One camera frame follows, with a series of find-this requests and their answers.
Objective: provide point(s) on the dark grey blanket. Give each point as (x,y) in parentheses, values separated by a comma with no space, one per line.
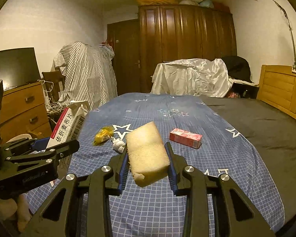
(273,134)

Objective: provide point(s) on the white satin draped cloth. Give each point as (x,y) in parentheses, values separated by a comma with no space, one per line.
(196,77)

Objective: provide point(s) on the wooden chest of drawers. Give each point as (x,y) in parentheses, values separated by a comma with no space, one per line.
(23,111)

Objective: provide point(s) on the wooden headboard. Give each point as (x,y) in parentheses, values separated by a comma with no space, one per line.
(277,87)

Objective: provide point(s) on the white red medicine box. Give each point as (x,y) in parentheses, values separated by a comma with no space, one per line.
(69,124)

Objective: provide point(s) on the dark wooden wardrobe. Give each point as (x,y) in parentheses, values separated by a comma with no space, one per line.
(171,32)

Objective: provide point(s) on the yellow crumpled wrapper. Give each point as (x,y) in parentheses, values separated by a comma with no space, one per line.
(103,135)

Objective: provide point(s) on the yellow foam sponge block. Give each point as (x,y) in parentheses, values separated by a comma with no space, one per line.
(148,158)

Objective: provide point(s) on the red rectangular carton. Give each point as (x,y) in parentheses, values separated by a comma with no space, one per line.
(186,138)

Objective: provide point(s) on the dark wooden door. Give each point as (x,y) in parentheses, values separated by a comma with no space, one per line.
(124,39)

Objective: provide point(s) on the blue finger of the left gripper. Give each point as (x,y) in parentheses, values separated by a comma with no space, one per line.
(40,145)

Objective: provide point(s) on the wooden chair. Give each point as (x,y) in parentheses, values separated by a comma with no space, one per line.
(54,83)

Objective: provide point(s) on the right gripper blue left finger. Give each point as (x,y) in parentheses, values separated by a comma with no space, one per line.
(122,170)

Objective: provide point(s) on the white plastic bucket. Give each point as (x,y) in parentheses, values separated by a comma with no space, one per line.
(21,136)

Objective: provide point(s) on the black flat television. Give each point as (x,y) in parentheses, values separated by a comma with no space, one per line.
(18,67)

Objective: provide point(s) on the black garment pile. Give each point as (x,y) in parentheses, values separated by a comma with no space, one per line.
(238,68)

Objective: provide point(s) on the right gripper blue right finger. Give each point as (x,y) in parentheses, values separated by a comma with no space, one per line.
(172,174)

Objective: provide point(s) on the white gloved left hand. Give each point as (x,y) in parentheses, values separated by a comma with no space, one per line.
(17,208)

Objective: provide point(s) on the white crumpled paper ball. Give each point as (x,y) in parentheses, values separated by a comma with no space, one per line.
(118,145)

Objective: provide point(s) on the grey striped draped cloth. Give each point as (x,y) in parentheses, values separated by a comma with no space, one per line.
(89,74)

